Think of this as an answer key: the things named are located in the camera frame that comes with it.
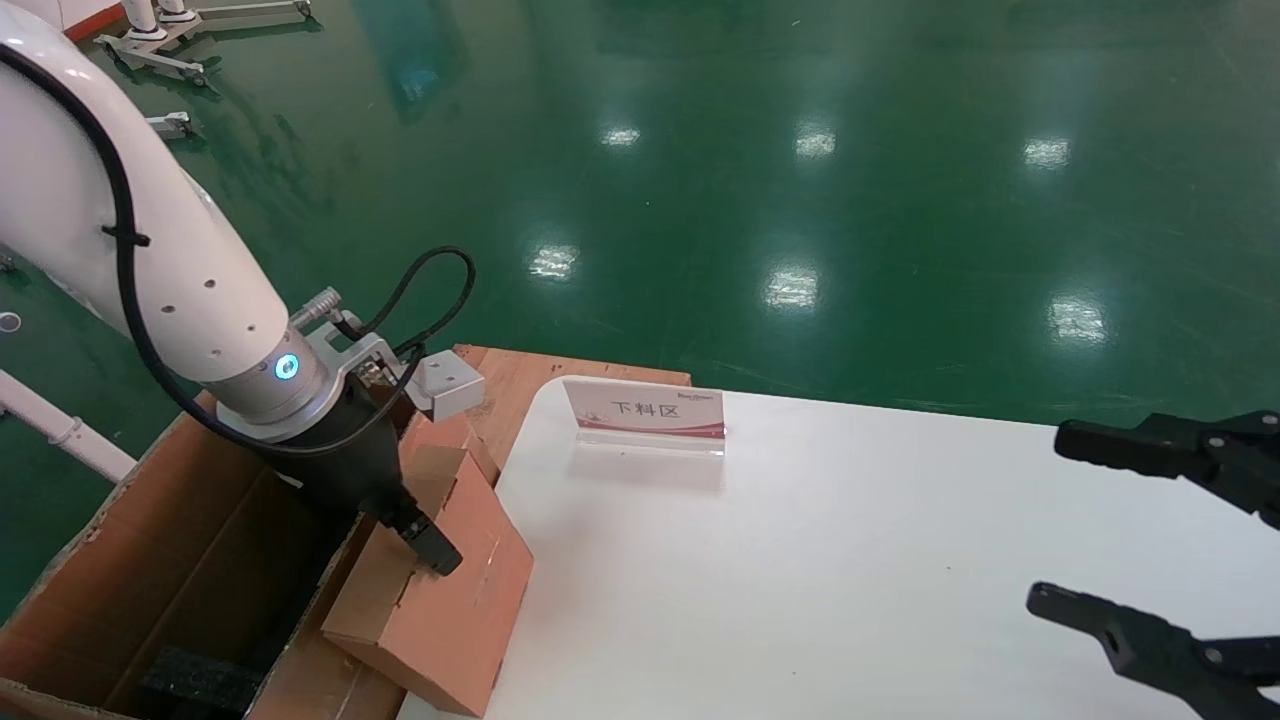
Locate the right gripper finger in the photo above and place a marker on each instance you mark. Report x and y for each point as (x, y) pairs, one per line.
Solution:
(1160, 650)
(1200, 455)

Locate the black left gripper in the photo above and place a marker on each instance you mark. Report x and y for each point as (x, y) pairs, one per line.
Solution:
(345, 455)

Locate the small cardboard box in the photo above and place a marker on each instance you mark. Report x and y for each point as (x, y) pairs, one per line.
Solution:
(450, 610)

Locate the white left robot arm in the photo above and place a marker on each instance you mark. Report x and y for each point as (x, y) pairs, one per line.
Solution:
(100, 220)

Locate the large open cardboard box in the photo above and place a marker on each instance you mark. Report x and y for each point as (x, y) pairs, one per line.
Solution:
(150, 560)

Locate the wooden board under tabletop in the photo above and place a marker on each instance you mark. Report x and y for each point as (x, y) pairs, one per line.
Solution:
(520, 390)

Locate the white red acrylic sign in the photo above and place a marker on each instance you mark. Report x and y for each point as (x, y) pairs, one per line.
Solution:
(645, 410)

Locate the black foam block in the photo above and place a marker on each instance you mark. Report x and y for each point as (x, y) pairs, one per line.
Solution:
(200, 682)

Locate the white stand of black humanoid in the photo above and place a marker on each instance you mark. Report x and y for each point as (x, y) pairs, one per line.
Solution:
(172, 124)

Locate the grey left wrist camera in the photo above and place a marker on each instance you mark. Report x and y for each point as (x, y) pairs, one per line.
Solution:
(450, 385)

